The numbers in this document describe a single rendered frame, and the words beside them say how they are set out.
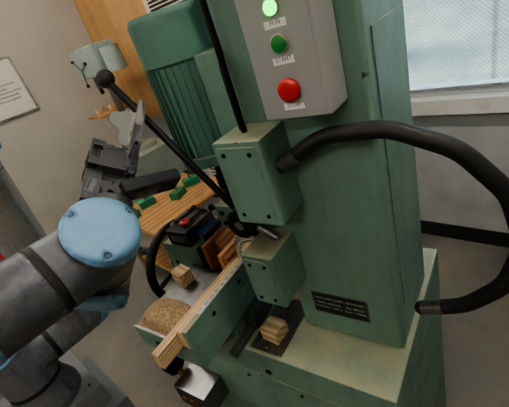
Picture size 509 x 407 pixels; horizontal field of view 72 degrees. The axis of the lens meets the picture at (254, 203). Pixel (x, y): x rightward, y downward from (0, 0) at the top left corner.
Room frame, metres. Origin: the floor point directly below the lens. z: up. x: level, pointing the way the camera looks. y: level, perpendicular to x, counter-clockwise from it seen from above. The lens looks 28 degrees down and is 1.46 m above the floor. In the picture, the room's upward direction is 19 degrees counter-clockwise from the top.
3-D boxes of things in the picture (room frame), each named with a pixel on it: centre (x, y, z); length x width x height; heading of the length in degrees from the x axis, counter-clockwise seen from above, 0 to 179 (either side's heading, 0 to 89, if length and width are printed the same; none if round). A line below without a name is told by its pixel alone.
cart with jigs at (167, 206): (2.24, 0.53, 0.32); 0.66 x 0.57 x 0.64; 129
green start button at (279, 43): (0.45, -0.09, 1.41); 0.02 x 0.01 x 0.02; 49
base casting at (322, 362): (0.72, -0.05, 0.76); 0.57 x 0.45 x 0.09; 49
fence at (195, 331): (0.76, 0.02, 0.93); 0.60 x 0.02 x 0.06; 139
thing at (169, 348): (0.77, 0.06, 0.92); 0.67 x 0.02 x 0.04; 139
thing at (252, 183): (0.54, -0.02, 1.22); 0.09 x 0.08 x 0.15; 49
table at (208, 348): (0.86, 0.13, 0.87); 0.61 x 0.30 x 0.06; 139
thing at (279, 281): (0.56, 0.00, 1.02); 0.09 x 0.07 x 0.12; 139
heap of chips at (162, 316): (0.66, 0.28, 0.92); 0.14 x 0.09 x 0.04; 49
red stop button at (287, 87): (0.45, -0.09, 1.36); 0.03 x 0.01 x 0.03; 49
